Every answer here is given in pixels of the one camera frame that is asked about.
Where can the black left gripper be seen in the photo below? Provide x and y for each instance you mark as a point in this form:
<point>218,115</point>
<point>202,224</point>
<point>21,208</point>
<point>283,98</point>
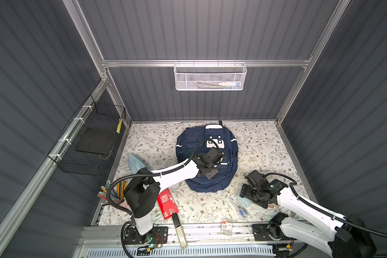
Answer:
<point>214,171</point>

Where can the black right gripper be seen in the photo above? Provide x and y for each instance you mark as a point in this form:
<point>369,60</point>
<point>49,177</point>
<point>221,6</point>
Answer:
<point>245,193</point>

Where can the light green calculator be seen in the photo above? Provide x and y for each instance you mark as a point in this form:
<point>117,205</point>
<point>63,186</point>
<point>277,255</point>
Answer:
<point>246,202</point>

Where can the navy blue student backpack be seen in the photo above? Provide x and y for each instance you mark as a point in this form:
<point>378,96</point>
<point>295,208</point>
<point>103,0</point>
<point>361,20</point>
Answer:
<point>202,139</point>

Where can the light blue cloth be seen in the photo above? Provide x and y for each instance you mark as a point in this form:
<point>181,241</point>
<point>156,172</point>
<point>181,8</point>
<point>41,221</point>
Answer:
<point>135,163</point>

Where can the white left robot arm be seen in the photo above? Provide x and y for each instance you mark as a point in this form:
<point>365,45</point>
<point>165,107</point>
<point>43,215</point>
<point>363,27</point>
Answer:
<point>145,186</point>

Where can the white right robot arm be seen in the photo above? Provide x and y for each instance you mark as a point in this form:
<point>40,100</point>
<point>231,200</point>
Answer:
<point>336,235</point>

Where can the clear blue pen case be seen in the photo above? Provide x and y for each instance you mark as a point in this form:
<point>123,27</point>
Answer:
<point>239,206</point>

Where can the small clear packet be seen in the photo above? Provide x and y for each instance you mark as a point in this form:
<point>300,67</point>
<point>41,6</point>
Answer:
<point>226,227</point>

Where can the red notebook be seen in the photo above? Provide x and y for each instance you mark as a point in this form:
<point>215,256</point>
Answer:
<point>167,204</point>

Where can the black silver stapler tool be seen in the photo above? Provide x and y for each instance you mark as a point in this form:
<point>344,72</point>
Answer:
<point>179,231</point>

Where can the white tube in basket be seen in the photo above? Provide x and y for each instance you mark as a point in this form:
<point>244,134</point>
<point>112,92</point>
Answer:
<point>230,84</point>

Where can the pink cup with pencils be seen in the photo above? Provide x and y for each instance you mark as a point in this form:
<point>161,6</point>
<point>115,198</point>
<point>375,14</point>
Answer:
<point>117,194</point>

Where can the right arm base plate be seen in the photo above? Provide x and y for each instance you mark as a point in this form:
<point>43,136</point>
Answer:
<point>266,232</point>

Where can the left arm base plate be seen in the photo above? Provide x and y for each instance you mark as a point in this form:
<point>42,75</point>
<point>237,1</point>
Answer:
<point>157,235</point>

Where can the white wire mesh basket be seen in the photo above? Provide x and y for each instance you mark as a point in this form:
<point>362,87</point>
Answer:
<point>205,76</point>

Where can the black wire wall basket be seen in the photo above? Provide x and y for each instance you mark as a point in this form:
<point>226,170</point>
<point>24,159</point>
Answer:
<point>91,143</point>

